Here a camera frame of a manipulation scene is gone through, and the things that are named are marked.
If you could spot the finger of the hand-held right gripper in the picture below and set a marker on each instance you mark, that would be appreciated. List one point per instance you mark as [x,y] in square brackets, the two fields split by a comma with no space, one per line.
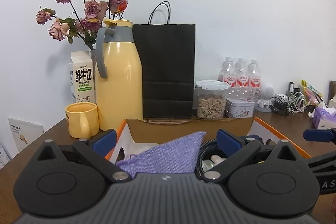
[324,159]
[319,135]

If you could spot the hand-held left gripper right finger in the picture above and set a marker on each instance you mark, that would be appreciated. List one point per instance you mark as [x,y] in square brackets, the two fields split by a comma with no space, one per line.
[228,142]

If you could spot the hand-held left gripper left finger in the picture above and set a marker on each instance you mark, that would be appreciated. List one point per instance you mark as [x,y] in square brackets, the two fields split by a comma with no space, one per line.
[105,141]

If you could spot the pearly plastic bag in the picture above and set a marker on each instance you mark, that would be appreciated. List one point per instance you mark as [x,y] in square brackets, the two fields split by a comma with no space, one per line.
[214,161]

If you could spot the translucent plastic container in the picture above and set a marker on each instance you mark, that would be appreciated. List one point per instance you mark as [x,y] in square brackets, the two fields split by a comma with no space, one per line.
[143,148]

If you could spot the orange cardboard box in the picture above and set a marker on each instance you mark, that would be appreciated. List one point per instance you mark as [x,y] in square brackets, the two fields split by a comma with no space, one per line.
[157,125]

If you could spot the purple tissue box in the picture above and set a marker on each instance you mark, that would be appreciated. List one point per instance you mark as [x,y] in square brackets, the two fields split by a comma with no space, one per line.
[324,117]

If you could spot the yellow mug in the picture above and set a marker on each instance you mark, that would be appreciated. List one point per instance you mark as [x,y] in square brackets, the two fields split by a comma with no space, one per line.
[78,119]

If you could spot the white printed tin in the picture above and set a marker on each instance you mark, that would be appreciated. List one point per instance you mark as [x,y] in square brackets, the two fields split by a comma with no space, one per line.
[240,108]

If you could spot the clear seed container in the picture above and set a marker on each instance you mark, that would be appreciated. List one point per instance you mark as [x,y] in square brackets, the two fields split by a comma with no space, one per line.
[211,103]

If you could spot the colourful snack packet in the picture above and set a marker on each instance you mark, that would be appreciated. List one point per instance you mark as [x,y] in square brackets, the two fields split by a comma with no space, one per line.
[312,91]

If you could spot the brown paper bag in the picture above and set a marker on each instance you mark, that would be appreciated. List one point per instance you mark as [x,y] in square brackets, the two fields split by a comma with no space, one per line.
[332,92]

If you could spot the small dark bottle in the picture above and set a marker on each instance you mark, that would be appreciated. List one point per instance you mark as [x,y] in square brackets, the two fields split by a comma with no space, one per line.
[293,88]

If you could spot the white robot-shaped speaker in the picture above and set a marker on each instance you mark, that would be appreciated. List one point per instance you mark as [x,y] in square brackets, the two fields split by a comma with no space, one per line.
[265,98]

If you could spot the yellow thermos jug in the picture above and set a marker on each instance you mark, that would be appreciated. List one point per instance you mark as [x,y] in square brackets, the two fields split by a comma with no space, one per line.
[118,82]

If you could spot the white milk carton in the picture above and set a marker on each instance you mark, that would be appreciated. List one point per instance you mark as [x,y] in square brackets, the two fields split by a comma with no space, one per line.
[82,77]

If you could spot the glass flower vase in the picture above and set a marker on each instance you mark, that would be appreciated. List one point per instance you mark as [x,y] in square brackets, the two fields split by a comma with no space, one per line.
[93,69]

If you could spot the white printed card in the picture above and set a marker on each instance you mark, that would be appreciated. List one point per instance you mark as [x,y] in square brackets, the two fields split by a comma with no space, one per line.
[25,134]

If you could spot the black paper bag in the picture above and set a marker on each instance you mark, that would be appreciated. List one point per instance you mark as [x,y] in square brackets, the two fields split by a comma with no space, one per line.
[165,69]

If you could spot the white and blue leaflet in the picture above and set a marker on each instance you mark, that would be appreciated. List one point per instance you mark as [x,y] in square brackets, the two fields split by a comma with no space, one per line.
[4,155]

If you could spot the dried pink rose bouquet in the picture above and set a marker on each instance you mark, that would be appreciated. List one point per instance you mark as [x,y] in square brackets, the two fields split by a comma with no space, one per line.
[92,8]

